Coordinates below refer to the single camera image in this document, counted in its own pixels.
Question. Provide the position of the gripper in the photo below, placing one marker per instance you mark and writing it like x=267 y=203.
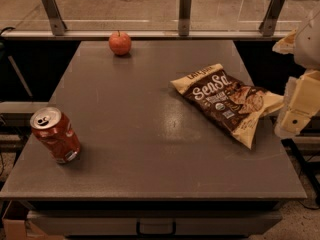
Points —
x=309 y=45

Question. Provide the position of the brown sea salt chip bag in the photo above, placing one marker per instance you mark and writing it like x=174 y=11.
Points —
x=228 y=102

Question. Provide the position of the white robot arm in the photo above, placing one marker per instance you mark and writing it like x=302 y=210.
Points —
x=307 y=43

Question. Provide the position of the red apple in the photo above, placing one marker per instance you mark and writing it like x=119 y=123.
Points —
x=120 y=43

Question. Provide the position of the glass barrier panel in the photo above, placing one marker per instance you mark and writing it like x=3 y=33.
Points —
x=102 y=15

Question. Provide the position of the red soda can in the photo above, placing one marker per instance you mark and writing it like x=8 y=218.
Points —
x=54 y=130

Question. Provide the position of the cardboard box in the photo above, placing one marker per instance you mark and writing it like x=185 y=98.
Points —
x=18 y=227

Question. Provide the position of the right metal bracket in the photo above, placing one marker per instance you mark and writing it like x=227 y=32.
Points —
x=268 y=25

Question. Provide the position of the metal bracket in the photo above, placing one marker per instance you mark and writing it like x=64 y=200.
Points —
x=268 y=25
x=57 y=25
x=184 y=17

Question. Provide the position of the middle metal bracket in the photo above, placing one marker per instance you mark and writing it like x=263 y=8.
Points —
x=184 y=17

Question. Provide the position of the grey drawer with black handle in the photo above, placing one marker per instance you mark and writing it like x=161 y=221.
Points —
x=154 y=224

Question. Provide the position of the left metal bracket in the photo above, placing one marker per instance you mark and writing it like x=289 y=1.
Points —
x=57 y=25

